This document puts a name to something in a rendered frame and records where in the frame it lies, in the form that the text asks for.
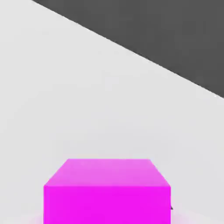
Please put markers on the small magenta cube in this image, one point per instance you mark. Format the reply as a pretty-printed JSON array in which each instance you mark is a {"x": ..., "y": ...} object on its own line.
[{"x": 107, "y": 201}]

